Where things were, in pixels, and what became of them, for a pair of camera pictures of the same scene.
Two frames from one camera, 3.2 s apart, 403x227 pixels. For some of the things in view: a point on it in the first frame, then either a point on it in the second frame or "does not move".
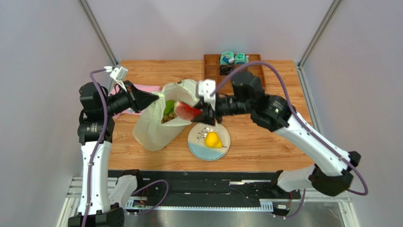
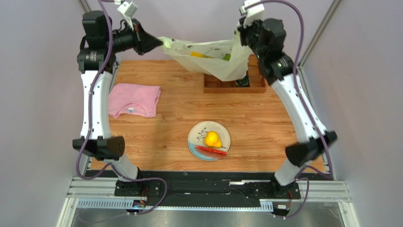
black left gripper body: (132, 100) to (132, 39)
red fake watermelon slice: (185, 111) to (210, 152)
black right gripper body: (208, 111) to (244, 36)
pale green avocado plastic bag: (147, 129) to (225, 60)
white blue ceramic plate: (196, 141) does not move
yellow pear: (212, 139) does not move
